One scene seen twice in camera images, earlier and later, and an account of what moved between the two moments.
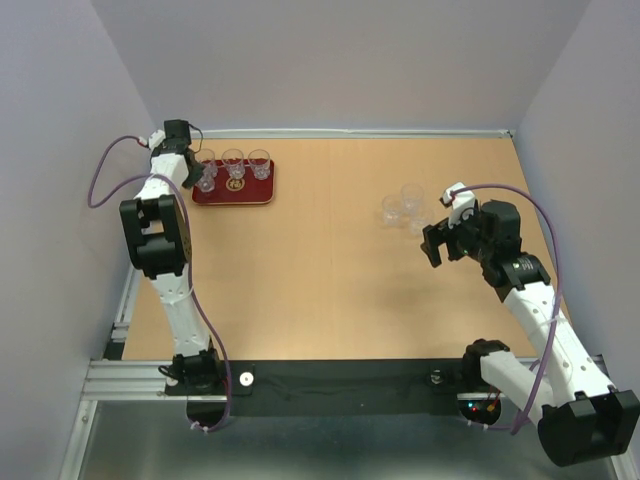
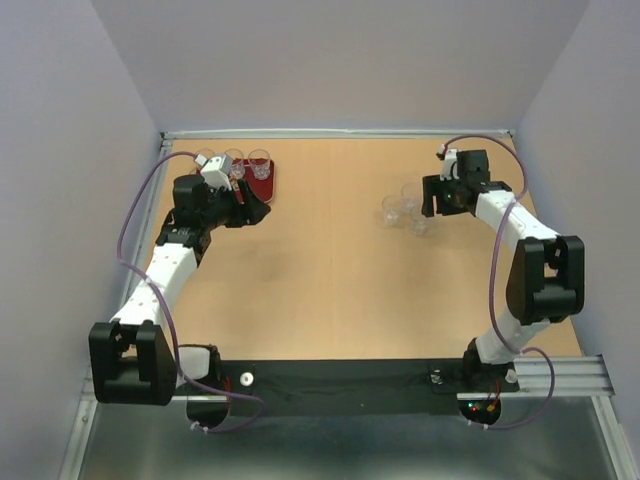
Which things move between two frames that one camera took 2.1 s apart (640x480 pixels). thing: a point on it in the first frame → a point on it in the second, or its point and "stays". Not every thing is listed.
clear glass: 259,159 stays
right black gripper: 434,235 → 432,186
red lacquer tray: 247,190 stays
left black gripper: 195,175 → 248,213
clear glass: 233,158 stays
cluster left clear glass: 391,209 stays
